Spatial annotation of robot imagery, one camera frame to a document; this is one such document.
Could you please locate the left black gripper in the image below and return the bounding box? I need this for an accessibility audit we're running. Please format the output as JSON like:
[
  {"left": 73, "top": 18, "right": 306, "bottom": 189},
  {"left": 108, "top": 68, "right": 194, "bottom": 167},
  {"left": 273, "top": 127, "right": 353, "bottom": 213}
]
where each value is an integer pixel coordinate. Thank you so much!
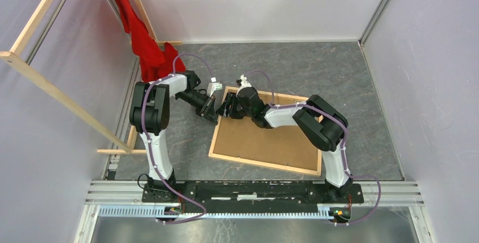
[{"left": 177, "top": 90, "right": 219, "bottom": 126}]

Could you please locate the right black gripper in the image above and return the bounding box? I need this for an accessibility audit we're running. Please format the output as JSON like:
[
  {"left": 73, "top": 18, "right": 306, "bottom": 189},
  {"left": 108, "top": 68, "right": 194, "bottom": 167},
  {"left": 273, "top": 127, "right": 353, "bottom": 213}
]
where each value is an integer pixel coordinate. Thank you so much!
[{"left": 216, "top": 92, "right": 254, "bottom": 119}]

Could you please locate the brown hardboard backing board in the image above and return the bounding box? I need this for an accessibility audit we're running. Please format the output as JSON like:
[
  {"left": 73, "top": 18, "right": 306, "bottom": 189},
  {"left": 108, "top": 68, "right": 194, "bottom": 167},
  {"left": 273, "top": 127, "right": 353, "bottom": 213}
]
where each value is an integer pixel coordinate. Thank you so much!
[{"left": 212, "top": 90, "right": 320, "bottom": 172}]

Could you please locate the light wooden picture frame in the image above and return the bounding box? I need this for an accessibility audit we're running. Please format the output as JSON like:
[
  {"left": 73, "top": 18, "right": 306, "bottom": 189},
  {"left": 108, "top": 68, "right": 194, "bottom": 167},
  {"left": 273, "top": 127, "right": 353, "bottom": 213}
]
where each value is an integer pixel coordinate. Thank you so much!
[{"left": 208, "top": 86, "right": 324, "bottom": 177}]

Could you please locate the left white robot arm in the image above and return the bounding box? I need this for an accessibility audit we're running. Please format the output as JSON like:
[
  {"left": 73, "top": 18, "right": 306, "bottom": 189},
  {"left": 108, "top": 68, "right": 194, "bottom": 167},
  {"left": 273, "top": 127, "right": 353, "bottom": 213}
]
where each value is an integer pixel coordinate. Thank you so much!
[{"left": 129, "top": 70, "right": 223, "bottom": 202}]

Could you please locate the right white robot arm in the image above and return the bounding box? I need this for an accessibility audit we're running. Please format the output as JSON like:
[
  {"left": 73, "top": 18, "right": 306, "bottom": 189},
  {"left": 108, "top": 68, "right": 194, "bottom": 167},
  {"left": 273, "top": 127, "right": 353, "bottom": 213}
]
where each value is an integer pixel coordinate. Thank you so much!
[{"left": 216, "top": 87, "right": 353, "bottom": 202}]

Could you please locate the red cloth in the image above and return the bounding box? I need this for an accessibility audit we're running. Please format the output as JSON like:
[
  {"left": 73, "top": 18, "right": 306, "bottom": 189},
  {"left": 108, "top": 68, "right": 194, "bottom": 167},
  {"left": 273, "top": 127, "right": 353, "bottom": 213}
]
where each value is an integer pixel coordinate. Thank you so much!
[{"left": 115, "top": 0, "right": 178, "bottom": 82}]

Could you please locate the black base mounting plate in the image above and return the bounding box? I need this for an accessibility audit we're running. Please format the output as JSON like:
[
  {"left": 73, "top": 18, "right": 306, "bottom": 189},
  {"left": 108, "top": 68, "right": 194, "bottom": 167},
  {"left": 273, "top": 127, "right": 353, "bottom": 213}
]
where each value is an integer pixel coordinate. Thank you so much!
[{"left": 142, "top": 180, "right": 364, "bottom": 213}]

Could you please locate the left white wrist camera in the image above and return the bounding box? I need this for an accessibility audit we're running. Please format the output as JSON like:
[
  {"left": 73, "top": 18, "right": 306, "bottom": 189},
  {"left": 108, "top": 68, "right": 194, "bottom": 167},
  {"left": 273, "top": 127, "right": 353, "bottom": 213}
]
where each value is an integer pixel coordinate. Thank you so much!
[{"left": 206, "top": 77, "right": 223, "bottom": 97}]

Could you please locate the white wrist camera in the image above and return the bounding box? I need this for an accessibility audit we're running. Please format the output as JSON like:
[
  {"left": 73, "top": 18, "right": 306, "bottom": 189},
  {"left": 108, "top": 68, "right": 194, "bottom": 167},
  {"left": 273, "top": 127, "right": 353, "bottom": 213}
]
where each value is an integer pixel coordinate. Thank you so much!
[
  {"left": 206, "top": 77, "right": 223, "bottom": 97},
  {"left": 236, "top": 75, "right": 252, "bottom": 92}
]

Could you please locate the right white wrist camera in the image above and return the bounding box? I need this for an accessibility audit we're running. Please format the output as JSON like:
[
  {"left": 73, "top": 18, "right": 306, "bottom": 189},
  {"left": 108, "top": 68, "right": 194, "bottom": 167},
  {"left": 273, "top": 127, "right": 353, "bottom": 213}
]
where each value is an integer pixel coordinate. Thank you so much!
[{"left": 236, "top": 75, "right": 252, "bottom": 92}]

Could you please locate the white slotted cable duct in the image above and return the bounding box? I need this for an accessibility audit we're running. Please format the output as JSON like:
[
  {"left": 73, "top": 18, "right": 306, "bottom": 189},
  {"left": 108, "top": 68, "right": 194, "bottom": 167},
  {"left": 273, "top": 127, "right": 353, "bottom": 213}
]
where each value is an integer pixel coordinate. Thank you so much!
[{"left": 98, "top": 205, "right": 333, "bottom": 220}]

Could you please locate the large wooden rack frame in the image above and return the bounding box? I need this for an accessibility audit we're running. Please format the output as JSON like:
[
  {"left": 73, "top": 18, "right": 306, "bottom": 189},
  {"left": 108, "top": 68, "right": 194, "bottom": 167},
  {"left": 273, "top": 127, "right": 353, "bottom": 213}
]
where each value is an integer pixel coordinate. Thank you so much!
[{"left": 0, "top": 0, "right": 184, "bottom": 156}]

